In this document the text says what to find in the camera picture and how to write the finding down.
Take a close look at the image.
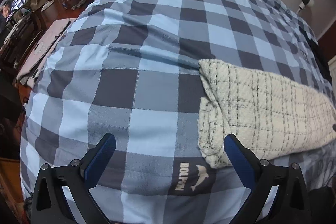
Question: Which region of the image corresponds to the white security camera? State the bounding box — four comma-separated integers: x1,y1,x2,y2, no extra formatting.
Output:
296,0,314,14

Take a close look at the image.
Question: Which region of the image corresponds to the computer monitor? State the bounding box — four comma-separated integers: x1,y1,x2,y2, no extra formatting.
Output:
1,0,26,26

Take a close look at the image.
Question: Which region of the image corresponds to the cream plaid knit shirt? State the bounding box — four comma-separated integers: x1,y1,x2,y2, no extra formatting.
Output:
198,59,335,169

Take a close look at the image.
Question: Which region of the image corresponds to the blue checkered bed sheet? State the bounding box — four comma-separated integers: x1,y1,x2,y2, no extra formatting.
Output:
20,0,334,223

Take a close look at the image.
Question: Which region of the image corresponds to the black garment on bed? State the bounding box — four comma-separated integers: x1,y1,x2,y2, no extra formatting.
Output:
299,27,332,83

